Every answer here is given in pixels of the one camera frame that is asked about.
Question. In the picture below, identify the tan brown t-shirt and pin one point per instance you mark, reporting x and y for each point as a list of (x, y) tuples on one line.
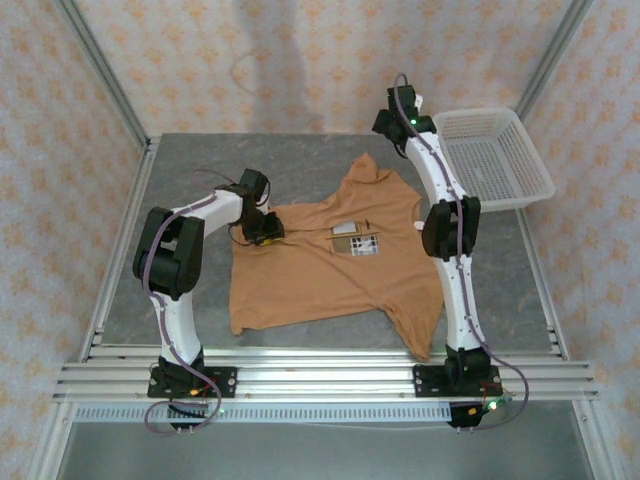
[(310, 285)]

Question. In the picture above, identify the aluminium frame post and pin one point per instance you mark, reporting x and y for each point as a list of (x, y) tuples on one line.
[(100, 70), (550, 55)]

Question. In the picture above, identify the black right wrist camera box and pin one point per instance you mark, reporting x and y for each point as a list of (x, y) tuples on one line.
[(404, 100)]

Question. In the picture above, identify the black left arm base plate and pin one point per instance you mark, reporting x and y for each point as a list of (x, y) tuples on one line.
[(225, 382)]

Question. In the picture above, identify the aluminium mounting rail beam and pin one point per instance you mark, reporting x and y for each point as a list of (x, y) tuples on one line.
[(325, 380)]

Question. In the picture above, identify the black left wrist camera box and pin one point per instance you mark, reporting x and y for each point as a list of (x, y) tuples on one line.
[(252, 184)]

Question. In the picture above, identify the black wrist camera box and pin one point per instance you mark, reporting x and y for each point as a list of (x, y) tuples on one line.
[(404, 100), (252, 184)]

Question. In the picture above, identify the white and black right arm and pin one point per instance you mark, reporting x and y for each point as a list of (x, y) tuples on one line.
[(460, 310)]

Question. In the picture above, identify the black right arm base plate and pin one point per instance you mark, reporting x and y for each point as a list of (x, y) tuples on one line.
[(425, 382)]

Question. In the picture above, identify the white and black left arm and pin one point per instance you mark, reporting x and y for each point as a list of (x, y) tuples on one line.
[(175, 325)]

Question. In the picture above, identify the white perforated plastic basket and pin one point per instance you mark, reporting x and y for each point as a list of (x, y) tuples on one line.
[(492, 160)]

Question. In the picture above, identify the aluminium frame leg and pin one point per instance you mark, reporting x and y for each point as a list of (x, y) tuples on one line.
[(597, 445), (50, 445)]

